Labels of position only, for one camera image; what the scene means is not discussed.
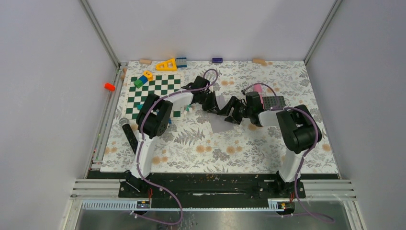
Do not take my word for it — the green white chessboard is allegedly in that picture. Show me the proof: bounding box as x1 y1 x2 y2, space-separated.
122 72 184 120

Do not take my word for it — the red cylinder block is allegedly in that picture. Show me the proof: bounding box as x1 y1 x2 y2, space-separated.
104 83 115 92

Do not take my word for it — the wooden cylinder peg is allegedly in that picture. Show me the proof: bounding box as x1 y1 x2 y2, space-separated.
139 59 152 65
252 58 267 66

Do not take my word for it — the purple cable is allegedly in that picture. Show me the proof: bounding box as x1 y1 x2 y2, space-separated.
241 83 335 224
130 68 219 226

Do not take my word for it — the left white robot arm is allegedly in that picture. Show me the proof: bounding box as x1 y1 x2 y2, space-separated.
119 76 215 197

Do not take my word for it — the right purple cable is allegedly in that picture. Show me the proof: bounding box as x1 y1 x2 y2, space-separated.
241 83 335 224

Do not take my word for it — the orange ring toy block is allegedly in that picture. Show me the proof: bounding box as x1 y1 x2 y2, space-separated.
143 70 154 81

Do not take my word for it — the floral patterned table mat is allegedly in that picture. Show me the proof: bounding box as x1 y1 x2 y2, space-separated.
101 61 338 173

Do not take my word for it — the right wooden cylinder peg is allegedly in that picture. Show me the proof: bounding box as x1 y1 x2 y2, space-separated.
252 58 267 66

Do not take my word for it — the green white glue stick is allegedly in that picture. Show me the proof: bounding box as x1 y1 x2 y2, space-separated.
185 105 193 113

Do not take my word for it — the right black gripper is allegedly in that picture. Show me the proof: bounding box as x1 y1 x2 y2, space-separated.
217 96 252 125

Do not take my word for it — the left wooden cylinder peg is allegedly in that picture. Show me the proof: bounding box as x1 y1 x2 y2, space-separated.
139 59 152 65

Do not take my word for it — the black grey microphone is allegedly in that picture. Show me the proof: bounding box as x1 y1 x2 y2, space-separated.
119 117 138 156

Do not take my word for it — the green cube block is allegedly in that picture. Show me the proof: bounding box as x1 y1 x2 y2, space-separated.
134 79 144 89

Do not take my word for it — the dark blue lego brick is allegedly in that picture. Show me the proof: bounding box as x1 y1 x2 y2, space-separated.
212 57 223 63

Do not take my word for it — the blue cube block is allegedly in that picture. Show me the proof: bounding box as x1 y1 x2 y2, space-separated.
139 75 148 84

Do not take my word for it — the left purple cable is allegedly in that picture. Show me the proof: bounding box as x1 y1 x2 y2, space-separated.
130 68 219 226

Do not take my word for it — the dark grey lego baseplate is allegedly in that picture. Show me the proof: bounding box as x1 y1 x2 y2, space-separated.
262 96 286 110

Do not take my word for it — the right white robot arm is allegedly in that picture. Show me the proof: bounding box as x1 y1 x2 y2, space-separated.
217 92 321 197

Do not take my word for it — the white slotted cable duct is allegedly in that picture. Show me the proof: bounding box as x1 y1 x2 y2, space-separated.
81 199 286 212

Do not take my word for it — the pink marker pen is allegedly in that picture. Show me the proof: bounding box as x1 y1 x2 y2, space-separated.
252 84 264 108

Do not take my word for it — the yellow triangle toy block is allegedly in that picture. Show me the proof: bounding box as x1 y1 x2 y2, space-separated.
156 58 177 71

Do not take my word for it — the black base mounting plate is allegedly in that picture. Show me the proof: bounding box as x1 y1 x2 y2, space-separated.
118 173 306 208

